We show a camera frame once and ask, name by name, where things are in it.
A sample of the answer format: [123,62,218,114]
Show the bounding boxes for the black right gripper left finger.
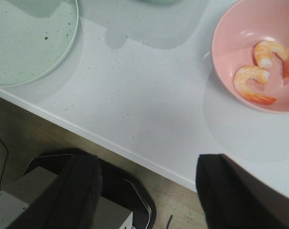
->
[8,155,103,229]

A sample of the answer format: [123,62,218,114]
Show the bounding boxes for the pink bowl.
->
[211,0,289,114]

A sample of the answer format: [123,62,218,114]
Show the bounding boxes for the green round plate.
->
[0,0,79,87]

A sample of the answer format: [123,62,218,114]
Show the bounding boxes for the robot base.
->
[0,148,156,229]

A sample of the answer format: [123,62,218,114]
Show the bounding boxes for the black cable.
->
[0,126,9,191]

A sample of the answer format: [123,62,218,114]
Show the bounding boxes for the green breakfast maker base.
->
[141,0,179,5]

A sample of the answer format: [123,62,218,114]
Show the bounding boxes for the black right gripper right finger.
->
[196,154,289,229]

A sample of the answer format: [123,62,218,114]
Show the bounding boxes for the shrimp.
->
[233,65,277,105]
[254,41,289,78]

